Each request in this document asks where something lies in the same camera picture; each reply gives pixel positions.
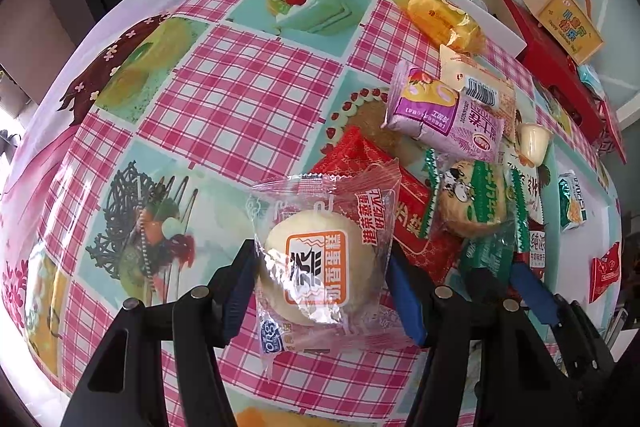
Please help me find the beige barcode snack packet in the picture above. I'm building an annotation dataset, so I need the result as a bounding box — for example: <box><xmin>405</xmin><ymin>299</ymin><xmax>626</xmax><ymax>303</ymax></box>
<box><xmin>439</xmin><ymin>44</ymin><xmax>518</xmax><ymax>142</ymax></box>

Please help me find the green cartoon cake packet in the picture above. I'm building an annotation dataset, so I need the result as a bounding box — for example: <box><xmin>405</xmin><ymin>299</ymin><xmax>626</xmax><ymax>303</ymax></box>
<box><xmin>420</xmin><ymin>149</ymin><xmax>531</xmax><ymax>253</ymax></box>

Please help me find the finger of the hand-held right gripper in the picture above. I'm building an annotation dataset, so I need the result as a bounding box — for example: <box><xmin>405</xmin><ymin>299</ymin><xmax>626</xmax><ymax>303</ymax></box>
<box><xmin>510</xmin><ymin>263</ymin><xmax>617</xmax><ymax>378</ymax></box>
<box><xmin>462</xmin><ymin>267</ymin><xmax>506</xmax><ymax>308</ymax></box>

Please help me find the yellow bread packet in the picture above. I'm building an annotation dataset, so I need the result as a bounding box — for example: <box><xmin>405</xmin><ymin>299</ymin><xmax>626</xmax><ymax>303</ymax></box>
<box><xmin>404</xmin><ymin>0</ymin><xmax>487</xmax><ymax>55</ymax></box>

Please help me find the purple snack packet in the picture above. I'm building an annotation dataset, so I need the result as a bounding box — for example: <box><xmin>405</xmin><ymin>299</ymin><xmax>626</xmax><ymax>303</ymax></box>
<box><xmin>381</xmin><ymin>61</ymin><xmax>506</xmax><ymax>165</ymax></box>

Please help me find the clear steamed cake packet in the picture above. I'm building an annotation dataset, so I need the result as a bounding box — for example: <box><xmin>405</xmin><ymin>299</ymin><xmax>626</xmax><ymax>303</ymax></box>
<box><xmin>250</xmin><ymin>162</ymin><xmax>403</xmax><ymax>380</ymax></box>

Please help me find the dark green foil packet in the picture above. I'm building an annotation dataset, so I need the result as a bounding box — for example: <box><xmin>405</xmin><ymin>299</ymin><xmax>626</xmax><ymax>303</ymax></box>
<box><xmin>457</xmin><ymin>227</ymin><xmax>521</xmax><ymax>288</ymax></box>

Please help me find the small green white packet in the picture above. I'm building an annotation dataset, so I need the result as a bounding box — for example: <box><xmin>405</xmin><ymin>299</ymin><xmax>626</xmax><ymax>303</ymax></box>
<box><xmin>557</xmin><ymin>170</ymin><xmax>588</xmax><ymax>234</ymax></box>

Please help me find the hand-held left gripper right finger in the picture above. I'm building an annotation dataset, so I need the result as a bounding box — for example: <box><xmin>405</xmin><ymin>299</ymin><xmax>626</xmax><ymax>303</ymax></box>
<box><xmin>385</xmin><ymin>242</ymin><xmax>576</xmax><ymax>427</ymax></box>

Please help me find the light blue pouch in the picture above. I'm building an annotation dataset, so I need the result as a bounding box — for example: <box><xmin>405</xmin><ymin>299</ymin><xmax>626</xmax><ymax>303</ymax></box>
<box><xmin>577</xmin><ymin>64</ymin><xmax>608</xmax><ymax>100</ymax></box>

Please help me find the red gift box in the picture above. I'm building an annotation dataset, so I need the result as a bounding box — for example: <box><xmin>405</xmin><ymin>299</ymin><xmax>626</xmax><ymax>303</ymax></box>
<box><xmin>502</xmin><ymin>0</ymin><xmax>608</xmax><ymax>142</ymax></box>

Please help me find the small red packet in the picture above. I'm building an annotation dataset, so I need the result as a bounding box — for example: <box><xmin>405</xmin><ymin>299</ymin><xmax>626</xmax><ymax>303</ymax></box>
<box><xmin>589</xmin><ymin>241</ymin><xmax>622</xmax><ymax>304</ymax></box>

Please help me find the pink plaid printed tablecloth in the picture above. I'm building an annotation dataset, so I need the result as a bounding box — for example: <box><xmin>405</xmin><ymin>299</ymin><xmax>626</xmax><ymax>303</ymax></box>
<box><xmin>0</xmin><ymin>0</ymin><xmax>626</xmax><ymax>427</ymax></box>

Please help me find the red patterned snack packet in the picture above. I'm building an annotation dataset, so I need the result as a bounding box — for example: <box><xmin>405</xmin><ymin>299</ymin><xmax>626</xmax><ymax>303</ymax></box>
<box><xmin>312</xmin><ymin>127</ymin><xmax>466</xmax><ymax>288</ymax></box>

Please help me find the cream jelly cup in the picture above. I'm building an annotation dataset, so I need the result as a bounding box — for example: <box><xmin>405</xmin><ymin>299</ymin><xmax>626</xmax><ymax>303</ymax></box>
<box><xmin>515</xmin><ymin>123</ymin><xmax>555</xmax><ymax>168</ymax></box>

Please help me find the white green snack packet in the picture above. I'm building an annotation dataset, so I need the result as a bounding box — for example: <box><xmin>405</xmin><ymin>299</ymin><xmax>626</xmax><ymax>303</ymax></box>
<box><xmin>500</xmin><ymin>142</ymin><xmax>548</xmax><ymax>258</ymax></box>

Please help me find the yellow carton with handle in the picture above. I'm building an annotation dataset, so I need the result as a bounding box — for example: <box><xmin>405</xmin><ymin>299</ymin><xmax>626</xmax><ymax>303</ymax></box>
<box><xmin>522</xmin><ymin>0</ymin><xmax>605</xmax><ymax>66</ymax></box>

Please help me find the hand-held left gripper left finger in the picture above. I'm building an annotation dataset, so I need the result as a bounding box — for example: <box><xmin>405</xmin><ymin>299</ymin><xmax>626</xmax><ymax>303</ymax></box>
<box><xmin>60</xmin><ymin>237</ymin><xmax>261</xmax><ymax>427</ymax></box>

